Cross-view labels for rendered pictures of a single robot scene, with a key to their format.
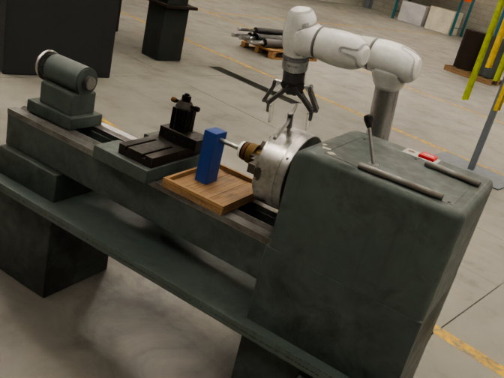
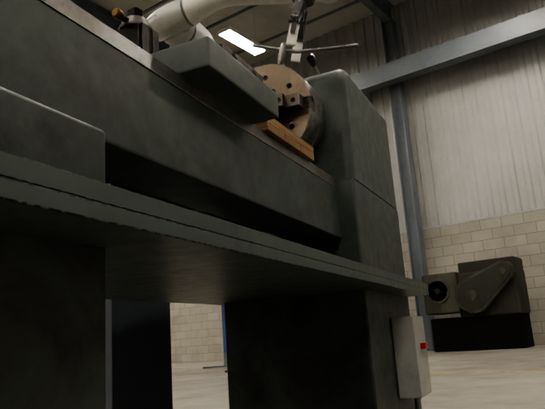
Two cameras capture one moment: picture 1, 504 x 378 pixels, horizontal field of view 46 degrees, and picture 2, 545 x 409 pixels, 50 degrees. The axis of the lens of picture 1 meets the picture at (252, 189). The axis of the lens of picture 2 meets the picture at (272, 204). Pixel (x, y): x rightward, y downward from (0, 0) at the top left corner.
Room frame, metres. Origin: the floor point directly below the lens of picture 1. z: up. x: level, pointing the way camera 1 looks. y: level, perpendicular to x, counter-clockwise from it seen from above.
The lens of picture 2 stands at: (2.25, 1.62, 0.39)
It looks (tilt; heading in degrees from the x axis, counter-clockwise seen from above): 13 degrees up; 267
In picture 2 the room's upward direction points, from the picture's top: 4 degrees counter-clockwise
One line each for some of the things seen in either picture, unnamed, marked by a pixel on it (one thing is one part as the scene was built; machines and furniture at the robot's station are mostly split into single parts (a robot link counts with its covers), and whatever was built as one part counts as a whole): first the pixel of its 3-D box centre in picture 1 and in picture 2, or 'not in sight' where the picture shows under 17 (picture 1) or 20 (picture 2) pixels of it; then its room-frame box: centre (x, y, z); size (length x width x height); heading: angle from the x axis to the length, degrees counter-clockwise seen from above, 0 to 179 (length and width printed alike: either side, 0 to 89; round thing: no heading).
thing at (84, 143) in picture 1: (199, 202); (219, 187); (2.31, 0.21, 0.77); 2.10 x 0.34 x 0.18; 63
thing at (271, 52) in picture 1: (280, 49); not in sight; (11.02, 0.12, 0.07); 1.24 x 0.86 x 0.14; 138
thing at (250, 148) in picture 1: (253, 154); not in sight; (2.22, 0.03, 1.08); 0.09 x 0.09 x 0.09; 63
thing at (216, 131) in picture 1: (211, 155); not in sight; (2.30, 0.20, 1.00); 0.08 x 0.06 x 0.23; 153
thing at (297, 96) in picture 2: (256, 166); (286, 103); (2.10, 0.00, 1.08); 0.12 x 0.11 x 0.05; 153
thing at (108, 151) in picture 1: (160, 152); (139, 110); (2.46, 0.43, 0.89); 0.53 x 0.30 x 0.06; 153
